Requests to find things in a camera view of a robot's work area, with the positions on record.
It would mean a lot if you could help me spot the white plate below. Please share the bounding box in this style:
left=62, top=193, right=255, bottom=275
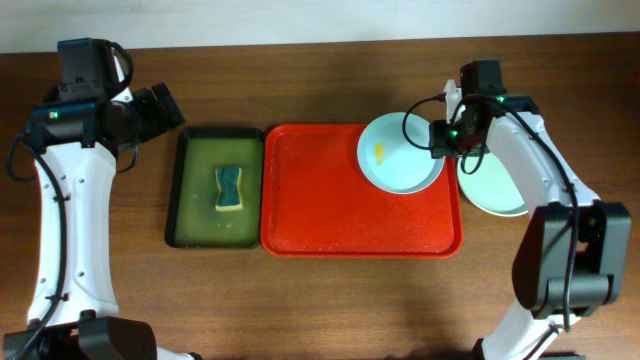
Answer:
left=467, top=197, right=528, bottom=217

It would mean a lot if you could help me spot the dark green tray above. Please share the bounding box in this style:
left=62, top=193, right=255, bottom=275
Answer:
left=164, top=127, right=265, bottom=249

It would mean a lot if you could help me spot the green and yellow sponge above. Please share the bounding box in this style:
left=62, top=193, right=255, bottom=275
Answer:
left=215, top=167, right=243, bottom=212

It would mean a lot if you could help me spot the pale green plate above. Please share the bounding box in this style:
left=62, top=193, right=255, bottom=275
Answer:
left=456, top=153, right=524, bottom=201

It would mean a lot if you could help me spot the light blue plate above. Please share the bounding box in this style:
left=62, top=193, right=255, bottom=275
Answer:
left=357, top=112, right=444, bottom=195

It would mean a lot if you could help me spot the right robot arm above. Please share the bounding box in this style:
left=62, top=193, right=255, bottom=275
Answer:
left=428, top=60, right=632, bottom=359

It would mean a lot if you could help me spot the red plastic tray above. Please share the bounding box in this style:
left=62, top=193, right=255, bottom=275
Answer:
left=260, top=124, right=463, bottom=259

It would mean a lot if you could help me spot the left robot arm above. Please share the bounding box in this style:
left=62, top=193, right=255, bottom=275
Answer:
left=2, top=38, right=184, bottom=359

